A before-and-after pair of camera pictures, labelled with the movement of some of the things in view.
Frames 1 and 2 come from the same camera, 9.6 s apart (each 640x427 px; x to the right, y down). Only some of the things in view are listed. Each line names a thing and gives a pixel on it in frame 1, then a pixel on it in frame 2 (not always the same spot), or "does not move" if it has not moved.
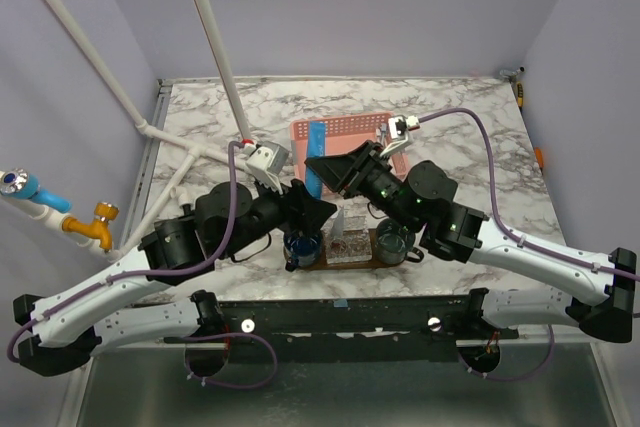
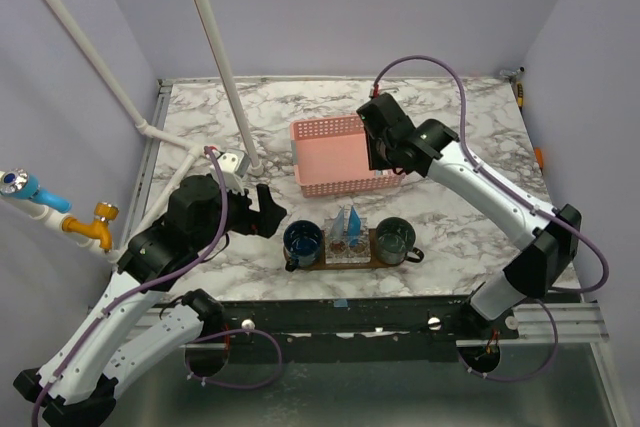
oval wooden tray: [324, 265] does not move
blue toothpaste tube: [315, 148] → [354, 227]
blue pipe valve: [22, 184] does not move
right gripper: [339, 170] → [374, 160]
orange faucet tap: [99, 228] does not move
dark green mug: [394, 244] does not move
